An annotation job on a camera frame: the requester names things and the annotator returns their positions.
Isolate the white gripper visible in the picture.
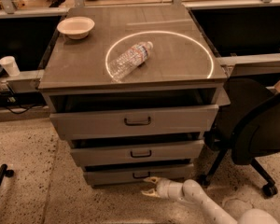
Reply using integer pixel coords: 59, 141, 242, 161
141, 176, 183, 201

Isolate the grey bottom drawer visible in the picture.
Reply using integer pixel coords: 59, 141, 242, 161
83, 159, 194, 187

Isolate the grey drawer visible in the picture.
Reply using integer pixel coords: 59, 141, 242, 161
83, 159, 194, 187
70, 133, 204, 167
50, 95, 229, 140

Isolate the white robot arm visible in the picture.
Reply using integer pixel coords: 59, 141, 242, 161
142, 176, 279, 224

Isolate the grey middle drawer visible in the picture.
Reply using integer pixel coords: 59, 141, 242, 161
70, 133, 204, 167

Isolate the grey top drawer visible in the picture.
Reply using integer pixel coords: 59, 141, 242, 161
50, 95, 229, 140

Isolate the grey drawer cabinet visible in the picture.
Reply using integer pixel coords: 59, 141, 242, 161
37, 5, 231, 189

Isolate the black office chair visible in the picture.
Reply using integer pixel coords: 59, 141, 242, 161
197, 46, 280, 199

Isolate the clear plastic water bottle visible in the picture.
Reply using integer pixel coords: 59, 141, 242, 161
107, 41, 153, 82

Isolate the white bowl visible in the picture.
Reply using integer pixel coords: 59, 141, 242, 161
57, 17, 95, 40

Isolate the white paper cup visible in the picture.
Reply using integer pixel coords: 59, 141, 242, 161
0, 56, 20, 77

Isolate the black cable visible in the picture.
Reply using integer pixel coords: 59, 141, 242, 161
0, 84, 38, 115

